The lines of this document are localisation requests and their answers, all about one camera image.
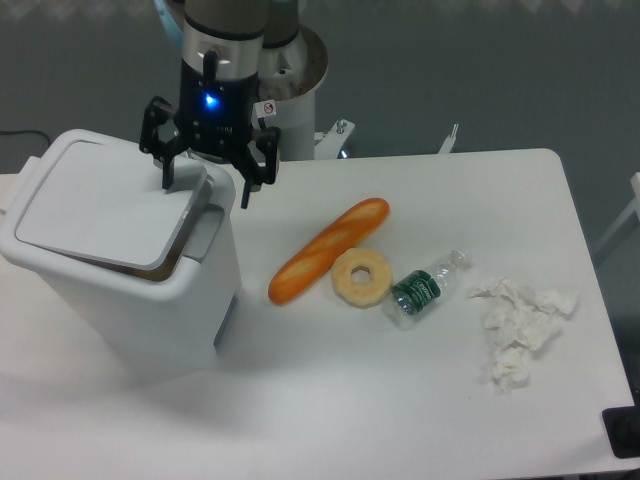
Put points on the crumpled white tissue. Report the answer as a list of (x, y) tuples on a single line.
[(520, 323)]

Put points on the white trash can body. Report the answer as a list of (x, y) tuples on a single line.
[(171, 316)]

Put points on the black device at edge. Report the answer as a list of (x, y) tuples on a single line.
[(622, 428)]

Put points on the white metal table frame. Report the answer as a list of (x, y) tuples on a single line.
[(332, 143)]

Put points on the crushed plastic bottle green label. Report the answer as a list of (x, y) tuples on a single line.
[(415, 295)]

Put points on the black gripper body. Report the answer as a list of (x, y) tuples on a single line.
[(215, 115)]

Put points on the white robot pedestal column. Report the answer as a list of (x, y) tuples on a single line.
[(289, 77)]

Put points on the white trash can lid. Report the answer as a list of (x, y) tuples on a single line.
[(107, 204)]

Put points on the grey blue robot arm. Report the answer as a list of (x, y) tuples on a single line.
[(225, 47)]

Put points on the beige ring donut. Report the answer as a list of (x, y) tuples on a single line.
[(361, 277)]

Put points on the orange baguette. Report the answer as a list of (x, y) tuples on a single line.
[(316, 258)]

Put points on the white furniture piece right edge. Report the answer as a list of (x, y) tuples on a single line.
[(623, 225)]

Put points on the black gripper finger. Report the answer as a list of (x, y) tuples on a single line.
[(157, 113), (254, 173)]

